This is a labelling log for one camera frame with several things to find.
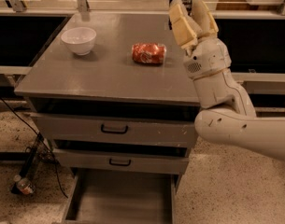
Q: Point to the white bowl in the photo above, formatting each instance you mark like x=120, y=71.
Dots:
x=79, y=40

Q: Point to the grey top drawer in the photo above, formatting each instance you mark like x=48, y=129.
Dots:
x=148, y=132

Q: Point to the grey drawer cabinet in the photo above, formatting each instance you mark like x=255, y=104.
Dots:
x=107, y=82

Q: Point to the right black bin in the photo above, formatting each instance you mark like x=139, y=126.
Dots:
x=254, y=45

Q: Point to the black bin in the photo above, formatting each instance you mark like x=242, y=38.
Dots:
x=23, y=37
x=254, y=45

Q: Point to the black floor stand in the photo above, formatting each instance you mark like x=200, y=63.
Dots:
x=26, y=167

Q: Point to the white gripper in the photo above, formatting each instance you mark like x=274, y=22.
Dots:
x=208, y=59

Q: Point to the grey drawer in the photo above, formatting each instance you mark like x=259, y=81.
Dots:
x=148, y=132
x=121, y=157
x=114, y=197

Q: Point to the grey bottom drawer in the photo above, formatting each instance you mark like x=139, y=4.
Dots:
x=114, y=197

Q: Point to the crushed red soda can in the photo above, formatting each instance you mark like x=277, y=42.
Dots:
x=149, y=53

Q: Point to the grey middle drawer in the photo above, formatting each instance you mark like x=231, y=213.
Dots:
x=121, y=157

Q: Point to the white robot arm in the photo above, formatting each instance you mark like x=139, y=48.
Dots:
x=227, y=114

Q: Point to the left black bin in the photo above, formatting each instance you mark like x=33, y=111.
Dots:
x=23, y=37

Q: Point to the plastic water bottle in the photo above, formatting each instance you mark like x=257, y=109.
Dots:
x=24, y=185

